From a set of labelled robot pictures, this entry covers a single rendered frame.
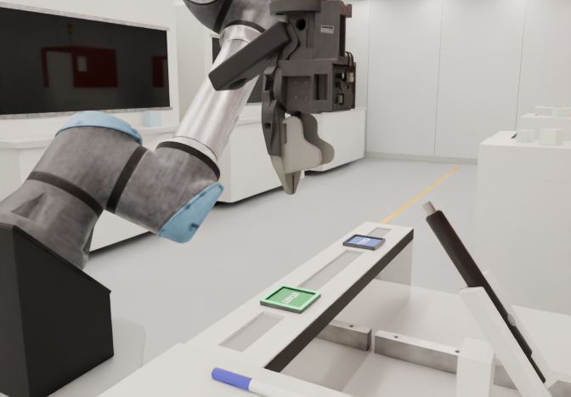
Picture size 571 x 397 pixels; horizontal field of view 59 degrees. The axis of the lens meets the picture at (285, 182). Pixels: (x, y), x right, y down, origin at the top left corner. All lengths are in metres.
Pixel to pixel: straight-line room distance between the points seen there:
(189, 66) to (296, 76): 4.61
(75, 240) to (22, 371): 0.17
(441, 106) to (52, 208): 8.12
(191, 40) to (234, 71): 4.54
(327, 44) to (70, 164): 0.42
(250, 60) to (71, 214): 0.34
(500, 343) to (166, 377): 0.28
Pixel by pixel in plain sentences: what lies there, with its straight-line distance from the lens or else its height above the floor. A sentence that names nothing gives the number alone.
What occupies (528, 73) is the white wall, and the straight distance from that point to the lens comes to 8.48.
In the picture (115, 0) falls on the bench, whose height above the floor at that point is 1.87.
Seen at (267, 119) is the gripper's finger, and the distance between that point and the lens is 0.54.
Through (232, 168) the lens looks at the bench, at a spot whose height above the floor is 0.42.
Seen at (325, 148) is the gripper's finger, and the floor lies 1.15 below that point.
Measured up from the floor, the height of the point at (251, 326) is 0.96.
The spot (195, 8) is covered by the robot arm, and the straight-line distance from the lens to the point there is 1.01.
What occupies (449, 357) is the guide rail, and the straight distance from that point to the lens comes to 0.78.
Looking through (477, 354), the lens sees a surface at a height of 1.05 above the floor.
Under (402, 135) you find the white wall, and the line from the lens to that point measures 8.83.
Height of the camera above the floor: 1.22
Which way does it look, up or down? 11 degrees down
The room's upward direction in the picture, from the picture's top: straight up
